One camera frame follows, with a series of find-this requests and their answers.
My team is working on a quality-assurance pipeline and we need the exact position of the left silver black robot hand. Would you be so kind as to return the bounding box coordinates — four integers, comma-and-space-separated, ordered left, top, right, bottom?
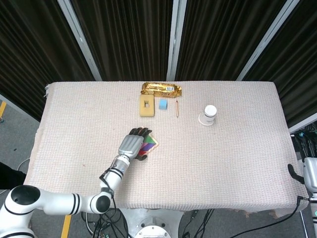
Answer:
117, 127, 154, 162

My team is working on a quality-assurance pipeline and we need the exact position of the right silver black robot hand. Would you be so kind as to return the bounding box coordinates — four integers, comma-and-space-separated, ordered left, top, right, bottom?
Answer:
287, 133, 317, 193

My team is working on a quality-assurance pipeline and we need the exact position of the tan wooden block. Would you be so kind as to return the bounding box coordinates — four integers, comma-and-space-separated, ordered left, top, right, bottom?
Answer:
139, 95, 156, 118

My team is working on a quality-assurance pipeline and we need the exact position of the gold foil snack packet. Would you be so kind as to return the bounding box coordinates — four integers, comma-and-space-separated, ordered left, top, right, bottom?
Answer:
141, 82, 183, 98

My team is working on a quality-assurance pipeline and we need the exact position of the upturned white paper cup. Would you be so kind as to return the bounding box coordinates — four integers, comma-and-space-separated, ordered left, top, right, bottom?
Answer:
198, 105, 217, 127

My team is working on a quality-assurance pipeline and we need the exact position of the dark pleated curtain panel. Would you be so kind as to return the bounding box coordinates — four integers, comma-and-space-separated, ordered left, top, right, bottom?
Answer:
0, 0, 97, 122
244, 0, 317, 128
175, 0, 289, 81
70, 0, 174, 81

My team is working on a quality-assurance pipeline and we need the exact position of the person in black clothes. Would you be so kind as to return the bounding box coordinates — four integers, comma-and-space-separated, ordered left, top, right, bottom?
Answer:
0, 162, 27, 190

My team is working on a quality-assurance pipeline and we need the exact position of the colourful tangram puzzle tray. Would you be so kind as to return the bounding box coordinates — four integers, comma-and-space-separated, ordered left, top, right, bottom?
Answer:
138, 133, 160, 160

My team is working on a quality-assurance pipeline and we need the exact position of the black cable with plug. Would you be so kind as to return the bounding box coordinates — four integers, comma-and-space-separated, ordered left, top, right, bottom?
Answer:
221, 195, 308, 238

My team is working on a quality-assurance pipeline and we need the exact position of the black cable tangle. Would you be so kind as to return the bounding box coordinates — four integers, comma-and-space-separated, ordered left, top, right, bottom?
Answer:
81, 208, 129, 238
182, 209, 216, 238

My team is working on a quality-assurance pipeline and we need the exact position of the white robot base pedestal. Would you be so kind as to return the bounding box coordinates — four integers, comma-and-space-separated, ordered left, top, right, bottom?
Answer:
118, 208, 184, 238

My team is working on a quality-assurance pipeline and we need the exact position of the aluminium partition post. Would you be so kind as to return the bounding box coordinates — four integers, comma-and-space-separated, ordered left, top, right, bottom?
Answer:
57, 0, 103, 82
236, 0, 301, 81
166, 0, 187, 80

